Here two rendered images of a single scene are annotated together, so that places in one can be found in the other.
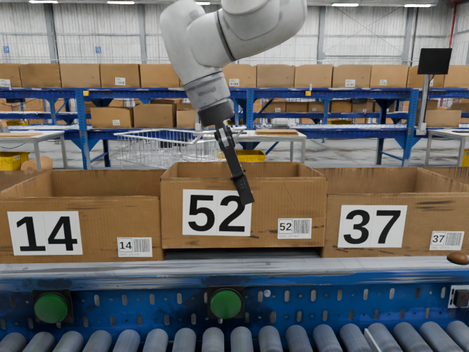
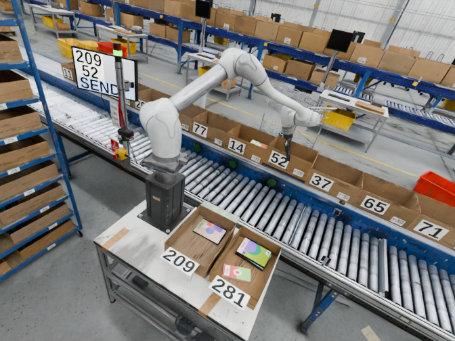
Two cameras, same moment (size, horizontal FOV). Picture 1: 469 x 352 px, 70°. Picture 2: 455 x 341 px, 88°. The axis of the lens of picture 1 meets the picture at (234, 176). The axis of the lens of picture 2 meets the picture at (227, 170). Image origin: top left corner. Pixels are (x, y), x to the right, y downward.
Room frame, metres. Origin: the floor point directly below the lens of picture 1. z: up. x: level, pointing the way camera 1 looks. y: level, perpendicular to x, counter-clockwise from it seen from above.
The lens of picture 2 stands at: (-0.98, -0.31, 2.00)
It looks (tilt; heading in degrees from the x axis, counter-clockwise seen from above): 35 degrees down; 25
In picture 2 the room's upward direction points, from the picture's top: 12 degrees clockwise
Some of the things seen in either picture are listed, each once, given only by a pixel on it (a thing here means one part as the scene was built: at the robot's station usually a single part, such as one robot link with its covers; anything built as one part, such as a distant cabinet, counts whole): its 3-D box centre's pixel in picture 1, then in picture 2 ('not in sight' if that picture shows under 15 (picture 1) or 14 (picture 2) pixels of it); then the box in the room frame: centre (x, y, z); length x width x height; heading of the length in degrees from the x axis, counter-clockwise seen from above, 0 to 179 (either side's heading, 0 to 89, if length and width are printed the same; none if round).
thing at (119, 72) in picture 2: not in sight; (123, 122); (0.12, 1.15, 1.11); 0.12 x 0.05 x 0.88; 92
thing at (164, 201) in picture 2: not in sight; (165, 196); (-0.13, 0.48, 0.91); 0.26 x 0.26 x 0.33; 5
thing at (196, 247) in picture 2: not in sight; (202, 237); (-0.16, 0.15, 0.80); 0.38 x 0.28 x 0.10; 4
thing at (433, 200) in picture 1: (376, 207); (333, 178); (0.91, -0.41, 0.96); 0.39 x 0.29 x 0.17; 92
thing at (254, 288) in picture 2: not in sight; (246, 263); (-0.14, -0.16, 0.80); 0.38 x 0.28 x 0.10; 3
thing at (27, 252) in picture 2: not in sight; (38, 229); (-0.55, 1.50, 0.19); 0.40 x 0.30 x 0.10; 3
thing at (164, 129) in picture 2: not in sight; (165, 132); (-0.12, 0.49, 1.38); 0.18 x 0.16 x 0.22; 64
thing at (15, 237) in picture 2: not in sight; (30, 213); (-0.55, 1.49, 0.39); 0.40 x 0.30 x 0.10; 2
